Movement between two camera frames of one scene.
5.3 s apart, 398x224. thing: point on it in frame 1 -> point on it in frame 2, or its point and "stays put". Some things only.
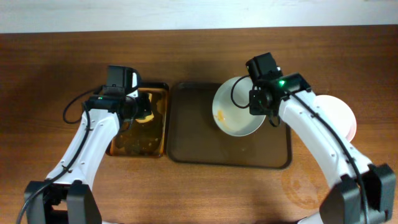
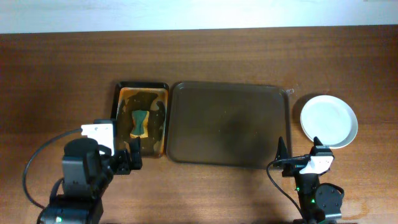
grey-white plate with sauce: [231, 107] -> [331, 119]
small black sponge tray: [148, 139] stays put
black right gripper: [257, 104] -> [294, 168]
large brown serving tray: [194, 137] stays put
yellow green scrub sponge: [149, 117] -> [140, 124]
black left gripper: [144, 106] -> [125, 160]
